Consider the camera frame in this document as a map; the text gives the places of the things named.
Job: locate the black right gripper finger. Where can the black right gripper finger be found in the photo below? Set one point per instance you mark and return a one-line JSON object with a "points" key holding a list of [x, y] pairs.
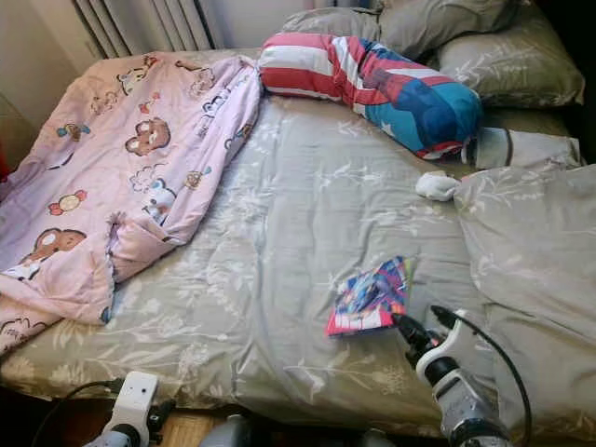
{"points": [[442, 317], [412, 333]]}

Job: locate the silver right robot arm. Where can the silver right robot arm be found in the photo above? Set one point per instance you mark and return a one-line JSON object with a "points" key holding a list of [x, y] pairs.
{"points": [[470, 414]]}

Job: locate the colourful comic book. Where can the colourful comic book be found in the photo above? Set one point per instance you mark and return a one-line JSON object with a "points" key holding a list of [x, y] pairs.
{"points": [[368, 296]]}

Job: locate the silver left robot leg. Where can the silver left robot leg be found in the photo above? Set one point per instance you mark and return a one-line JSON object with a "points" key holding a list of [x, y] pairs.
{"points": [[225, 433]]}

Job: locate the silver robot leg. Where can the silver robot leg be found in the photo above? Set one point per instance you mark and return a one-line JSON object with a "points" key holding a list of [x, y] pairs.
{"points": [[374, 440], [225, 433]]}

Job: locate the silver right robot leg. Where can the silver right robot leg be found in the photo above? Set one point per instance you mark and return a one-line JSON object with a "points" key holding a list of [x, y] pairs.
{"points": [[374, 440]]}

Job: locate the grey floral folded quilt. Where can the grey floral folded quilt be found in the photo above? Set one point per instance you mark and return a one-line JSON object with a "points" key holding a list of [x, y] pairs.
{"points": [[531, 242]]}

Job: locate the small white sock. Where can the small white sock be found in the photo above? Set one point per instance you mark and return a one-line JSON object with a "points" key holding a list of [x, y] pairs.
{"points": [[436, 186]]}

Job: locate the grey floral bed sheet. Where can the grey floral bed sheet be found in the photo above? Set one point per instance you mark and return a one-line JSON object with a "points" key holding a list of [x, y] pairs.
{"points": [[298, 233]]}

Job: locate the grey cloth with dark stripe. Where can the grey cloth with dark stripe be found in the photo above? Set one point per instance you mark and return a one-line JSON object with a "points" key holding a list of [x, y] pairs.
{"points": [[540, 147]]}

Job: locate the striped red blue bolster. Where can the striped red blue bolster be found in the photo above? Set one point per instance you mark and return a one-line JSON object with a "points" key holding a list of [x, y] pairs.
{"points": [[382, 88]]}

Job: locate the pink bear print blanket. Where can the pink bear print blanket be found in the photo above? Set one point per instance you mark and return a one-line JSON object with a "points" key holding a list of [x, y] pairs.
{"points": [[102, 186]]}

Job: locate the grey floral pillow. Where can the grey floral pillow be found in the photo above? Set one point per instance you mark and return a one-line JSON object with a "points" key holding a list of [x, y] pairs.
{"points": [[521, 65]]}

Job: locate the grey striped curtain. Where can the grey striped curtain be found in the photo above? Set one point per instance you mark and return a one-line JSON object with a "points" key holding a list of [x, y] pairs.
{"points": [[140, 23]]}

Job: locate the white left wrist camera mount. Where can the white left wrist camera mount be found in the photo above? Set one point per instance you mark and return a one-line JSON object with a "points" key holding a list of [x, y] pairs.
{"points": [[135, 396]]}

